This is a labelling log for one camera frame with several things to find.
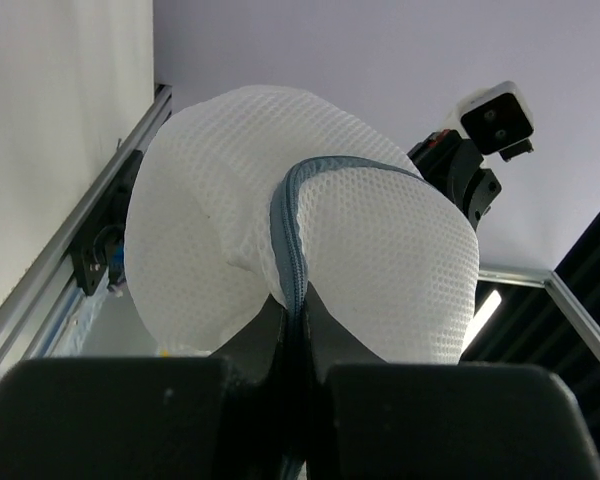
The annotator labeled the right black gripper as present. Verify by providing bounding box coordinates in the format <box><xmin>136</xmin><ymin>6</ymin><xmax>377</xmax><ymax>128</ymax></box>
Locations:
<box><xmin>407</xmin><ymin>129</ymin><xmax>502</xmax><ymax>229</ymax></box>

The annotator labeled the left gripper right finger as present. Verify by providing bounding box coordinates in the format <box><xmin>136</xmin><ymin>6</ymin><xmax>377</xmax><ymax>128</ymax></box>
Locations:
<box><xmin>302</xmin><ymin>290</ymin><xmax>600</xmax><ymax>479</ymax></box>

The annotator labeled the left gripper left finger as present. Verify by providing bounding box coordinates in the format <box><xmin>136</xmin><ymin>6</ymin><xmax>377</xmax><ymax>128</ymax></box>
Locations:
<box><xmin>0</xmin><ymin>299</ymin><xmax>286</xmax><ymax>479</ymax></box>

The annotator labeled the white mesh bag blue zipper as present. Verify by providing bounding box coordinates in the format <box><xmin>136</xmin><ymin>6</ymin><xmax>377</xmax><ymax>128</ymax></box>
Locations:
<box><xmin>124</xmin><ymin>86</ymin><xmax>479</xmax><ymax>364</ymax></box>

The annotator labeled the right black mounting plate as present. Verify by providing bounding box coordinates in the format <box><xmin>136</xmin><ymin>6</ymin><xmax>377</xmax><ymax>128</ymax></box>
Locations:
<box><xmin>69</xmin><ymin>150</ymin><xmax>144</xmax><ymax>296</ymax></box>

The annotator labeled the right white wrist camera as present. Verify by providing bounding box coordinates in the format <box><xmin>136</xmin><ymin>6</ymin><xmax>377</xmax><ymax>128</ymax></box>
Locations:
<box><xmin>440</xmin><ymin>80</ymin><xmax>535</xmax><ymax>162</ymax></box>

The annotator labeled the aluminium front rail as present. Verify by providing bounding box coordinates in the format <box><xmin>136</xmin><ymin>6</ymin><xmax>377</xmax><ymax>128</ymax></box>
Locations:
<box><xmin>0</xmin><ymin>84</ymin><xmax>172</xmax><ymax>369</ymax></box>

